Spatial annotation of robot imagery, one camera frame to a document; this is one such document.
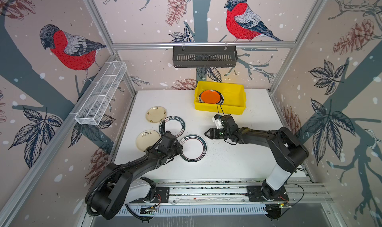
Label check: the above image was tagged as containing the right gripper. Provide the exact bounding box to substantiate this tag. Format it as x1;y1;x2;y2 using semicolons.
204;127;232;139

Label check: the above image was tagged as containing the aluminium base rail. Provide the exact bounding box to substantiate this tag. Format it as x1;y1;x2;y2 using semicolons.
156;178;334;205

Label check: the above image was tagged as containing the yellow plastic bin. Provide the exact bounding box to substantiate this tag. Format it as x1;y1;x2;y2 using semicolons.
194;81;246;115

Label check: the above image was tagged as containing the white wire mesh basket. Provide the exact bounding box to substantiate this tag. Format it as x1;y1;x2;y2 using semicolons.
75;61;127;125

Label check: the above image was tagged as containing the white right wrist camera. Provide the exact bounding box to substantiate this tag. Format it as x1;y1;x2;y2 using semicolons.
212;114;224;130

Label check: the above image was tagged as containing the black hanging basket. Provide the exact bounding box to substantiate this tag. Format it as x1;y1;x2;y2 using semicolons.
173;46;238;68

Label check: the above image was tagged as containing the cream plate with characters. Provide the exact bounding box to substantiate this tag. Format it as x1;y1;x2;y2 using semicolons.
145;106;167;123

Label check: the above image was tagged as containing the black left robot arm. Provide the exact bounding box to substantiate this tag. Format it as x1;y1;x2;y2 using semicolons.
85;131;183;220

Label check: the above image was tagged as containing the black plate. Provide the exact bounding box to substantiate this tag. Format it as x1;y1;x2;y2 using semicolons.
219;93;224;105

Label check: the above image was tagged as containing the teal rim Hao Shi plate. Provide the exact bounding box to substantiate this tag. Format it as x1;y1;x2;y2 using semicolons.
159;116;186;138

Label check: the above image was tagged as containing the orange plate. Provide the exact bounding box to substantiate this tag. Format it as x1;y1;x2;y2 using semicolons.
199;90;223;104

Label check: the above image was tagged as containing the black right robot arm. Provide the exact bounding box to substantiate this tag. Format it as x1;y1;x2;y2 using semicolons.
205;115;309;201

